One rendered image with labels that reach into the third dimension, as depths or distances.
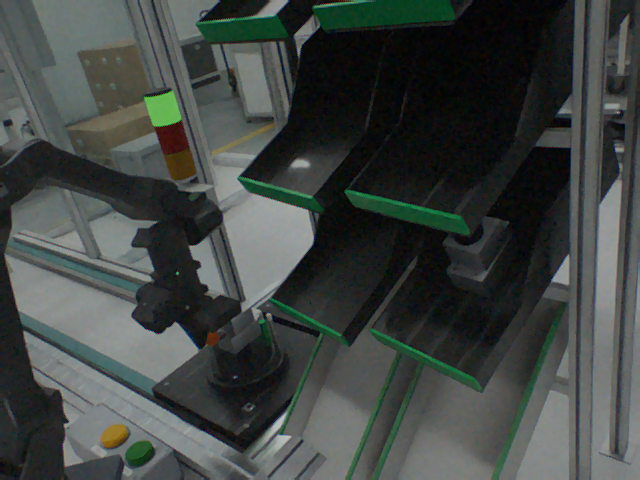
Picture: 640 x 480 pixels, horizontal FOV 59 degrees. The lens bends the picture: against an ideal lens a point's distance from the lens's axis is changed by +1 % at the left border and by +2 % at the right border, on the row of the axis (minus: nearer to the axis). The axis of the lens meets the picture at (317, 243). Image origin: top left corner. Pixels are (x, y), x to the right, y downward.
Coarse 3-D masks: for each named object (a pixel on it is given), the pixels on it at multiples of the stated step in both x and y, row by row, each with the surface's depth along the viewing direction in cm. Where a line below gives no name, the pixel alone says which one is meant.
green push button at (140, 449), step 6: (132, 444) 85; (138, 444) 85; (144, 444) 85; (150, 444) 85; (126, 450) 85; (132, 450) 84; (138, 450) 84; (144, 450) 84; (150, 450) 84; (126, 456) 83; (132, 456) 83; (138, 456) 83; (144, 456) 83; (150, 456) 84; (132, 462) 82; (138, 462) 83
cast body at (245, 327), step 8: (240, 304) 93; (248, 312) 92; (232, 320) 90; (240, 320) 91; (248, 320) 92; (256, 320) 94; (224, 328) 92; (232, 328) 90; (240, 328) 91; (248, 328) 93; (256, 328) 94; (232, 336) 91; (240, 336) 91; (248, 336) 93; (256, 336) 94; (224, 344) 92; (232, 344) 90; (240, 344) 92; (232, 352) 92
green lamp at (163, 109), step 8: (160, 96) 95; (168, 96) 96; (152, 104) 96; (160, 104) 95; (168, 104) 96; (176, 104) 98; (152, 112) 96; (160, 112) 96; (168, 112) 96; (176, 112) 98; (152, 120) 98; (160, 120) 97; (168, 120) 97; (176, 120) 98
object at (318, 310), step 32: (320, 224) 71; (352, 224) 73; (384, 224) 70; (416, 224) 63; (320, 256) 72; (352, 256) 70; (384, 256) 67; (288, 288) 70; (320, 288) 69; (352, 288) 66; (384, 288) 62; (320, 320) 65; (352, 320) 60
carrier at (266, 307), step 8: (264, 304) 114; (272, 304) 113; (264, 312) 111; (272, 312) 111; (280, 312) 110; (272, 320) 111; (280, 320) 109; (288, 320) 107; (296, 320) 107; (296, 328) 107; (304, 328) 105; (312, 328) 104
